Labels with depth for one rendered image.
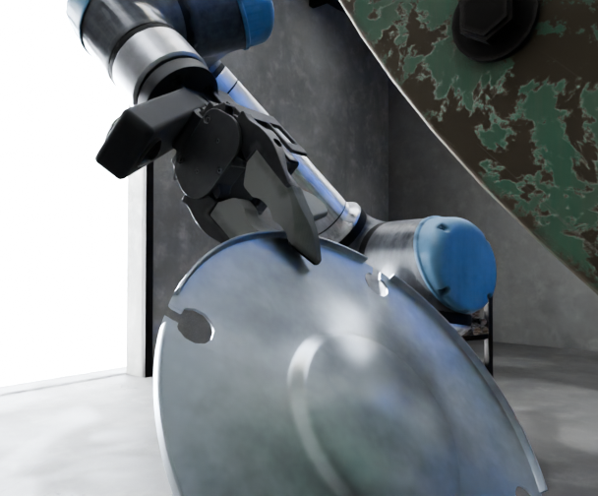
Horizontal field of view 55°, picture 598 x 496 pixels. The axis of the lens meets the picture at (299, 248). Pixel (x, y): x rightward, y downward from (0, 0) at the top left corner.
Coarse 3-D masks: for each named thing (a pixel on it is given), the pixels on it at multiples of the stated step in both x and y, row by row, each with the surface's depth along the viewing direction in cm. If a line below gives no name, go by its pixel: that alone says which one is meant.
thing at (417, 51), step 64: (384, 0) 18; (448, 0) 16; (512, 0) 14; (576, 0) 14; (384, 64) 18; (448, 64) 16; (512, 64) 15; (576, 64) 14; (448, 128) 16; (512, 128) 15; (576, 128) 14; (512, 192) 15; (576, 192) 14; (576, 256) 14
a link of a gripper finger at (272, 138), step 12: (240, 120) 42; (252, 120) 42; (252, 132) 42; (264, 132) 41; (252, 144) 42; (264, 144) 41; (276, 144) 42; (264, 156) 41; (276, 156) 40; (276, 168) 40; (288, 180) 40
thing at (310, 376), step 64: (256, 256) 38; (256, 320) 34; (320, 320) 37; (384, 320) 42; (192, 384) 28; (256, 384) 31; (320, 384) 33; (384, 384) 36; (448, 384) 41; (192, 448) 26; (256, 448) 28; (320, 448) 30; (384, 448) 32; (448, 448) 36; (512, 448) 41
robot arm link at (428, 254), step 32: (384, 224) 78; (416, 224) 71; (448, 224) 68; (384, 256) 73; (416, 256) 67; (448, 256) 66; (480, 256) 70; (384, 288) 72; (416, 288) 68; (448, 288) 66; (480, 288) 69; (448, 320) 68
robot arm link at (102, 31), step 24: (72, 0) 52; (96, 0) 51; (120, 0) 51; (144, 0) 51; (168, 0) 53; (72, 24) 54; (96, 24) 50; (120, 24) 49; (144, 24) 49; (168, 24) 51; (96, 48) 51
